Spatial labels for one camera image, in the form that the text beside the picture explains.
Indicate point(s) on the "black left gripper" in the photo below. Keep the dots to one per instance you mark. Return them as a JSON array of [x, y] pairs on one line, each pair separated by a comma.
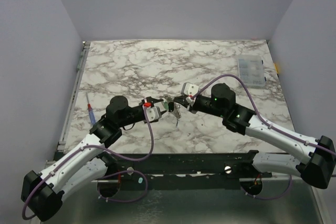
[[150, 99]]

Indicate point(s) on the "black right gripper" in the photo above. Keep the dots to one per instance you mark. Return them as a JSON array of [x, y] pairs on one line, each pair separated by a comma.
[[191, 104]]

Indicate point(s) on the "green key tag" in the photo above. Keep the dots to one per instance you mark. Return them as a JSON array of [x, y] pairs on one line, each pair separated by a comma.
[[166, 105]]

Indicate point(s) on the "black key tag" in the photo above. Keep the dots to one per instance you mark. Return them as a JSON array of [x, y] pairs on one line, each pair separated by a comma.
[[171, 106]]

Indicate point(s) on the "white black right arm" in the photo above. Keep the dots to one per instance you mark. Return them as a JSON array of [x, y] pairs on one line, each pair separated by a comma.
[[311, 159]]

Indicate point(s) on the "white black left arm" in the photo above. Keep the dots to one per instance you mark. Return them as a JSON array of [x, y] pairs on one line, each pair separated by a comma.
[[45, 192]]

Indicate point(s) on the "blue red screwdriver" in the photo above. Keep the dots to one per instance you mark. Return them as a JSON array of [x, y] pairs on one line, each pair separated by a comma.
[[90, 111]]

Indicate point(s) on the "clear plastic organizer box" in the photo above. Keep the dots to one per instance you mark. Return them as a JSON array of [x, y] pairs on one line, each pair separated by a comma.
[[251, 70]]

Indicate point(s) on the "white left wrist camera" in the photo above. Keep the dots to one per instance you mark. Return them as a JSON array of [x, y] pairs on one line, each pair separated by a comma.
[[151, 112]]

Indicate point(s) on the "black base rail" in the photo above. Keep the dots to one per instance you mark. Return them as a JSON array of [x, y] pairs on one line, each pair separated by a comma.
[[179, 172]]

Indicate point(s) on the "aluminium side rail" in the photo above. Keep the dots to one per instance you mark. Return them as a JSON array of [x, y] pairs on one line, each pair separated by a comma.
[[79, 72]]

